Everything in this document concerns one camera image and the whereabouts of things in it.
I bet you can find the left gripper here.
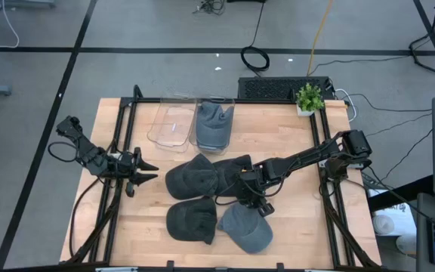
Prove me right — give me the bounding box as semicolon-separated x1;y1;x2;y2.
106;147;159;186

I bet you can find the dark charcoal baseball cap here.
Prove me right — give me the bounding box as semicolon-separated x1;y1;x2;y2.
164;153;220;200
165;196;218;246
212;153;255;197

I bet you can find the grey-blue denim baseball cap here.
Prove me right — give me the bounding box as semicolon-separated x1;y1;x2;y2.
216;202;274;255
195;100;235;150

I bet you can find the clear plastic bin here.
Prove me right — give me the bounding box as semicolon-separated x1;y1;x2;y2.
188;97;236;156
147;97;199;154

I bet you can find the black perforated computer case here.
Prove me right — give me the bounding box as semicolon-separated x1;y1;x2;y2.
237;76;336;101

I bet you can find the green plant in white pot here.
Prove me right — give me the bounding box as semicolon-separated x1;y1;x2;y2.
295;82;326;117

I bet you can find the black desk crossbar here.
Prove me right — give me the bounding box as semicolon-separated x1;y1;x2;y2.
368;175;435;212

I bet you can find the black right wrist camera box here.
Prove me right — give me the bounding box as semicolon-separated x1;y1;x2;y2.
257;202;276;218

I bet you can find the black aluminium frame rail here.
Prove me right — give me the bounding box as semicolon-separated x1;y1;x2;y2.
121;96;330;105
319;107;381;268
310;107;342;267
103;100;139;264
88;97;127;264

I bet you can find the long black arm cable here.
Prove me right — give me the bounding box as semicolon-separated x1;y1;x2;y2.
68;176;103;260

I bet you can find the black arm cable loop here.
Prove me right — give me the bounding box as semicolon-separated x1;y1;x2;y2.
47;141;81;163

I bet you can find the coiled black floor cable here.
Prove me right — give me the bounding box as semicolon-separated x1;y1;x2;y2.
239;0;271;73

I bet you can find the white power cable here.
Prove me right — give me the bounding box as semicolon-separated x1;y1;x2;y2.
334;88;358;122

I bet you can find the thin black floor cable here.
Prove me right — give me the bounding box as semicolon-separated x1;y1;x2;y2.
310;55;411;76
344;93;433;113

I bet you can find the yellow cable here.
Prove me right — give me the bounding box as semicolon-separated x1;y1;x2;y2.
306;0;335;77

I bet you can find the black cable bundle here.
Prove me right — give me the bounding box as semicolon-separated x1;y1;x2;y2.
193;0;227;16

